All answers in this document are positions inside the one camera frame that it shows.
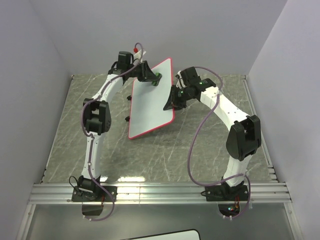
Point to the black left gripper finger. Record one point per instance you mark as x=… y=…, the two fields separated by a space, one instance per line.
x=148 y=72
x=147 y=80

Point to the aluminium mounting rail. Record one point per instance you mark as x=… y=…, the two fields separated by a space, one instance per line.
x=139 y=193

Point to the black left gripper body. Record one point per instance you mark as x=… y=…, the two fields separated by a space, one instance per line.
x=139 y=71

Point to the green whiteboard eraser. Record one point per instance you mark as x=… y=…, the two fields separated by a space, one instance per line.
x=158 y=78

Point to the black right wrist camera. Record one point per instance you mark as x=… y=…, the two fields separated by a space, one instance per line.
x=189 y=76

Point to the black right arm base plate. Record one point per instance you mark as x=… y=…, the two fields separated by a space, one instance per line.
x=220 y=193

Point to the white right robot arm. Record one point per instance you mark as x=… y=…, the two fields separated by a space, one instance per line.
x=244 y=131

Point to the white tablet at bottom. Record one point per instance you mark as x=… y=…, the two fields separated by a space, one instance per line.
x=190 y=234

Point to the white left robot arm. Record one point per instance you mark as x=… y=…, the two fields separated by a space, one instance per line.
x=96 y=118

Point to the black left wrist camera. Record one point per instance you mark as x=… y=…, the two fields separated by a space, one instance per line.
x=124 y=61

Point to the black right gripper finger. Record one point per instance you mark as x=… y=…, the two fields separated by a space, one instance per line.
x=172 y=95
x=178 y=105

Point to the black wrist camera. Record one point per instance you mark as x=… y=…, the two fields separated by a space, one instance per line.
x=124 y=61
x=189 y=76

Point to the metal wire whiteboard stand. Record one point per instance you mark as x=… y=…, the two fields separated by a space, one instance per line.
x=129 y=98

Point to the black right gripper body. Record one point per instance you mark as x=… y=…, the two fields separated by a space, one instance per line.
x=183 y=95

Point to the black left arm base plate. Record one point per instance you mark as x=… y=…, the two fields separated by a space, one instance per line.
x=82 y=196

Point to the red framed whiteboard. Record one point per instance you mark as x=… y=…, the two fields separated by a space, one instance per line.
x=148 y=101

